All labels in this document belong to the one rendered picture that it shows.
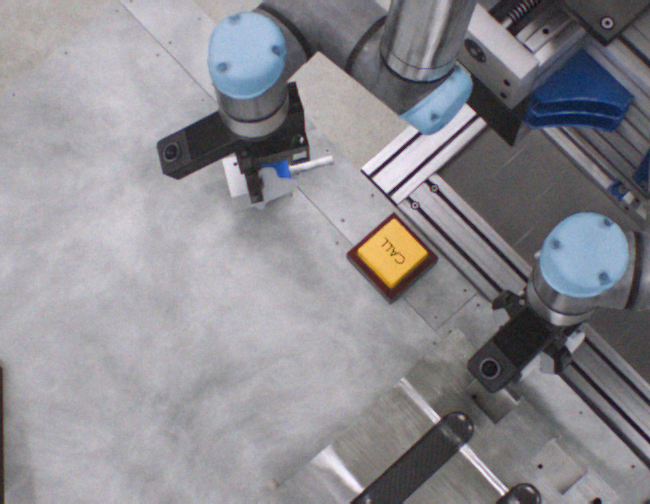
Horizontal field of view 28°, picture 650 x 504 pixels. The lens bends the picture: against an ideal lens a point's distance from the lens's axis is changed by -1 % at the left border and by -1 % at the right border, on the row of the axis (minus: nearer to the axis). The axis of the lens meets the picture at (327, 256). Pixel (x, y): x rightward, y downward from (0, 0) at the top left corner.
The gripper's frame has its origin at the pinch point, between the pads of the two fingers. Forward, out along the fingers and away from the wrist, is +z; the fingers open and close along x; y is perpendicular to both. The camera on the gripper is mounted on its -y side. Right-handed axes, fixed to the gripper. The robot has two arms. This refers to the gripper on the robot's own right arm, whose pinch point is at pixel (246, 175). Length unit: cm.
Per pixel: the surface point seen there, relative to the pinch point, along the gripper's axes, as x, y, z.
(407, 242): -13.0, 16.4, 0.9
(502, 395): -34.0, 21.5, -1.8
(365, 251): -12.7, 11.3, 0.9
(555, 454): -42.1, 25.3, -1.8
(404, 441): -36.4, 9.0, -4.0
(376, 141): 31, 28, 85
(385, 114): 36, 31, 85
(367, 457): -37.0, 4.6, -3.8
